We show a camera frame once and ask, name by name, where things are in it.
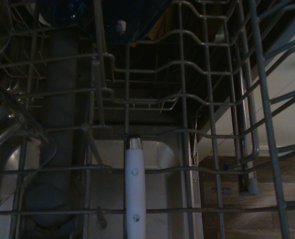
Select white-handled metal spoon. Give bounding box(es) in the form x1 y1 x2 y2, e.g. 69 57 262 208
124 134 147 239

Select built-in dishwasher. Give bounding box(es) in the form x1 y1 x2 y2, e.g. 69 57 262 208
0 0 260 239

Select yellow item in rack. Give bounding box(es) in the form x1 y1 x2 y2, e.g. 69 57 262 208
145 9 169 42

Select black mug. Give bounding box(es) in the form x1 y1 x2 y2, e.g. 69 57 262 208
101 0 168 45

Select clear glass container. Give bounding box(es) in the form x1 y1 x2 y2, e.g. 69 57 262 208
0 94 58 215

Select cream cabinet door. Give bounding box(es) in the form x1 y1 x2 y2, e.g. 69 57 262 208
197 9 295 157

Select grey wire dishwasher rack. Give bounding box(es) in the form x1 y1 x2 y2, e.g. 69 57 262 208
0 0 295 239

